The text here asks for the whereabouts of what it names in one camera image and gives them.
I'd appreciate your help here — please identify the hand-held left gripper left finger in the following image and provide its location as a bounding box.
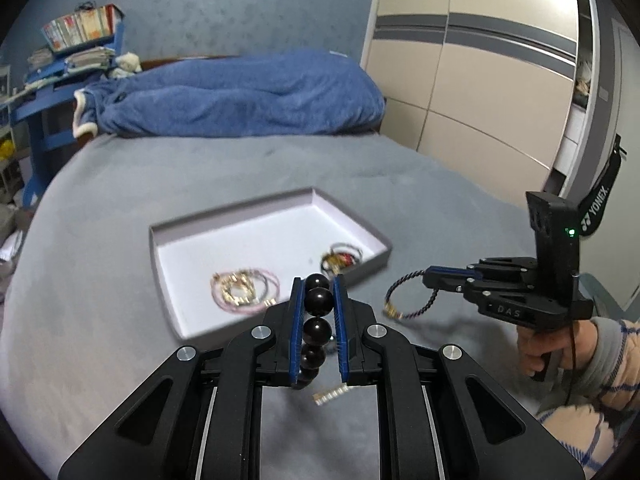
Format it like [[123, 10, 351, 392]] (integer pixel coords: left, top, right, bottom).
[[57, 276, 307, 480]]

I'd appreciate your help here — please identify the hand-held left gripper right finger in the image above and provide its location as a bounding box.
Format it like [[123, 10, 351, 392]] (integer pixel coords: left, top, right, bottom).
[[334, 274, 586, 480]]

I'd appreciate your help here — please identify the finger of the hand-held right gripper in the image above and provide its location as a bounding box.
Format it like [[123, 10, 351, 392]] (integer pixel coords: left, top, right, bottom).
[[424, 264, 483, 281], [424, 277, 473, 296]]

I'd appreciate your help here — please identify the large black bead bracelet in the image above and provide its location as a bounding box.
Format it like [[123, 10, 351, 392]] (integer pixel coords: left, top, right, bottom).
[[290, 274, 335, 392]]

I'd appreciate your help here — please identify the dark blue braided bracelet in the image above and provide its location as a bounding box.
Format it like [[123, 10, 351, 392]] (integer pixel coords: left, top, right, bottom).
[[383, 269, 439, 320]]

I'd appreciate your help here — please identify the pearl bracelet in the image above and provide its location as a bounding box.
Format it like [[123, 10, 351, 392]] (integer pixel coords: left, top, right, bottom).
[[312, 383, 349, 407]]

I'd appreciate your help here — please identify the black cord bracelet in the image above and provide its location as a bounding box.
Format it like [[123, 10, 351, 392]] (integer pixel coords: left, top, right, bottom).
[[331, 242, 364, 267]]

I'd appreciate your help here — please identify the pink cord bracelet with charm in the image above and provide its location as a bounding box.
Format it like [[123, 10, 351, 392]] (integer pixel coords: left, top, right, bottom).
[[210, 271, 263, 314]]

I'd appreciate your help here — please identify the grey cardboard box tray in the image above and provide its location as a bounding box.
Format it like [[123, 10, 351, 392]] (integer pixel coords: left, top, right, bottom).
[[148, 187, 392, 338]]

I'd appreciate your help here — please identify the person's right forearm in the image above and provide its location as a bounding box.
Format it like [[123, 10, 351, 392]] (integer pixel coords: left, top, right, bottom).
[[565, 316, 640, 413]]

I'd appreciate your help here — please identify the person's right hand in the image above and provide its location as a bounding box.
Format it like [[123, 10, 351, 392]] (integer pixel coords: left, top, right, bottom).
[[516, 319, 601, 378]]

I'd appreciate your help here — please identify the person's plaid clothing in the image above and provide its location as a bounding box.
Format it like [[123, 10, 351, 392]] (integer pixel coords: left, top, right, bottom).
[[537, 404, 622, 477]]

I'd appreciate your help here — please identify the beige wardrobe with grey stripe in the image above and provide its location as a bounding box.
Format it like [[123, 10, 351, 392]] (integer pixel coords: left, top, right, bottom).
[[360, 0, 640, 308]]

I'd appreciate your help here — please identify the blue fleece blanket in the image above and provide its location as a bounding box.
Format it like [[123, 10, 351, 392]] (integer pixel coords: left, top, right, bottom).
[[72, 49, 387, 140]]

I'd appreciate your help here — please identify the white plush toy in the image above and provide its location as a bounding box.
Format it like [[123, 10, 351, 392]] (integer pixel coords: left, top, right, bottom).
[[107, 52, 142, 79]]

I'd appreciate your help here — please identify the blue desk with shelf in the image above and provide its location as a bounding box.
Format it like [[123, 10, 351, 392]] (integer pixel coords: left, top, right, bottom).
[[10, 22, 126, 211]]

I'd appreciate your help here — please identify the stack of papers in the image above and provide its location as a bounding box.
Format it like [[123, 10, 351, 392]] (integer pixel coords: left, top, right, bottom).
[[25, 46, 117, 82]]

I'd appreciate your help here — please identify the white rack cart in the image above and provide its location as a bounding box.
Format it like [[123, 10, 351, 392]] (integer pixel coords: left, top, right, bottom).
[[0, 62, 26, 201]]

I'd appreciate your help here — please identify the row of books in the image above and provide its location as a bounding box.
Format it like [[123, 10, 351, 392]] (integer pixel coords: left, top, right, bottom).
[[41, 4, 125, 54]]

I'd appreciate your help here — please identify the black printed strap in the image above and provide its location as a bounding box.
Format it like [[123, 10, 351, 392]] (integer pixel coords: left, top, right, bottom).
[[575, 135, 627, 237]]

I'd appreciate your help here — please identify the black cable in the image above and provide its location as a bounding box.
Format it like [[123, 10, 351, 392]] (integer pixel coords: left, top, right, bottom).
[[566, 275, 582, 406]]

